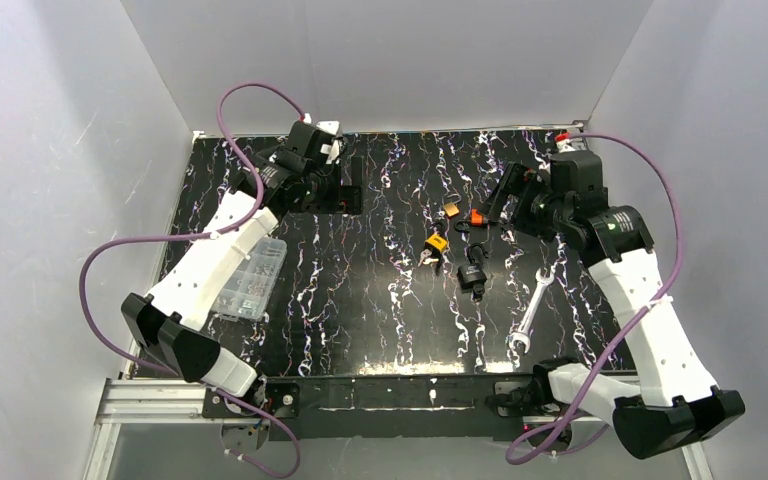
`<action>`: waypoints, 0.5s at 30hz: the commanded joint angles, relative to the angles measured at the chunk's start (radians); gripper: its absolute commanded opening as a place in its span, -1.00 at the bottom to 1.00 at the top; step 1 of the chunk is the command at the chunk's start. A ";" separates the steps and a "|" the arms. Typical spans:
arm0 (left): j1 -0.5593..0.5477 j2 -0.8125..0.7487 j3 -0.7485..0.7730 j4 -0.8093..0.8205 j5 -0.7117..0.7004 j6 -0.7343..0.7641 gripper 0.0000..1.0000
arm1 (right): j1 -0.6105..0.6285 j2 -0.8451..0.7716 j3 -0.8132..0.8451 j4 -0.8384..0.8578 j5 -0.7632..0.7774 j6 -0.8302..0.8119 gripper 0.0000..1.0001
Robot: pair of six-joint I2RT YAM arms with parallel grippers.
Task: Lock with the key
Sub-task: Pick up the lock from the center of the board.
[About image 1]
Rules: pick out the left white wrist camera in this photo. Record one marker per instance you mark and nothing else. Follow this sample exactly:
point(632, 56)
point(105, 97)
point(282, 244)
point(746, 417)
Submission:
point(327, 142)

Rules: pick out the black padlock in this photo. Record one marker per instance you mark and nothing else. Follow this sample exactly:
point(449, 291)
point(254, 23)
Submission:
point(471, 276)

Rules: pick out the clear plastic screw box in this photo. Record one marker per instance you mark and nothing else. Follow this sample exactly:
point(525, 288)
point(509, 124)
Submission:
point(246, 294)

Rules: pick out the silver open-end wrench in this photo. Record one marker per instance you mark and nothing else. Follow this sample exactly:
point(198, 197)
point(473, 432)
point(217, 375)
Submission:
point(520, 336)

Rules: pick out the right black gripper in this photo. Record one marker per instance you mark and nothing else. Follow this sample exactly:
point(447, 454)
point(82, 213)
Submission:
point(507, 201)

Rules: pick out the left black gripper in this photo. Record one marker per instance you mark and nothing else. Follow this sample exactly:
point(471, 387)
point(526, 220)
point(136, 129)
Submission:
point(342, 193)

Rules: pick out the aluminium frame rail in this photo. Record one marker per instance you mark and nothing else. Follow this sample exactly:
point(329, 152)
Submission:
point(140, 401)

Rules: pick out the small brass padlock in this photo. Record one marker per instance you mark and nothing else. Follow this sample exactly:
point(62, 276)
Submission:
point(450, 207)

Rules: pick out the orange padlock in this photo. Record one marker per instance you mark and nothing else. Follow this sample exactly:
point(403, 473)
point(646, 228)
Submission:
point(473, 220)

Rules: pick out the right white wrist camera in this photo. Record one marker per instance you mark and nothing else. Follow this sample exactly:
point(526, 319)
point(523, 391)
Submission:
point(563, 143)

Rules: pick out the yellow padlock with keys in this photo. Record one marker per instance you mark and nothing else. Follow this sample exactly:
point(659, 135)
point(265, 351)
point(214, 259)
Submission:
point(433, 252)

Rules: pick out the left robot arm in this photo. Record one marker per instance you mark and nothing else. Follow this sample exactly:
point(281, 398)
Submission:
point(167, 320)

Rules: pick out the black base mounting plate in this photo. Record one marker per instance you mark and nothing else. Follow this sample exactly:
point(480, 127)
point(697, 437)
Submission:
point(496, 406)

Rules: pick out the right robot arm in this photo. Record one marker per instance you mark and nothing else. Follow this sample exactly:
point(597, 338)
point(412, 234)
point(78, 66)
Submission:
point(676, 401)

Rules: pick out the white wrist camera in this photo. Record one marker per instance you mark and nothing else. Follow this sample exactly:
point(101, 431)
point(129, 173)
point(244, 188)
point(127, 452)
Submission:
point(327, 142)
point(563, 143)

